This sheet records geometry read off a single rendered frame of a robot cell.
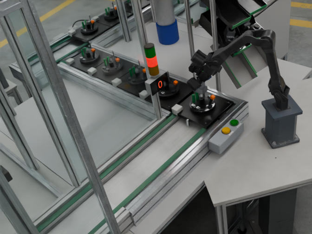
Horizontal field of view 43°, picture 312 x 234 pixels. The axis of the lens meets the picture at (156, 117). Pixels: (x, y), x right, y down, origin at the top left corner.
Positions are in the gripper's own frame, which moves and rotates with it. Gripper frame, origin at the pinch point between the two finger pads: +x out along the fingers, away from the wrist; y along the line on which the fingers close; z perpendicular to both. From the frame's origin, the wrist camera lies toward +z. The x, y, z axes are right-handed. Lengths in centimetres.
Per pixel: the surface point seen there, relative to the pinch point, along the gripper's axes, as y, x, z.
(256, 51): -47.8, 2.6, -7.4
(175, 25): -61, 54, 48
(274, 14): -156, 62, 11
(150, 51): 20.3, -15.7, 23.2
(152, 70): 21.1, -6.9, 17.6
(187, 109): 6.6, 15.5, -6.4
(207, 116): 5.3, 7.7, -16.6
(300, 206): -40, 63, -104
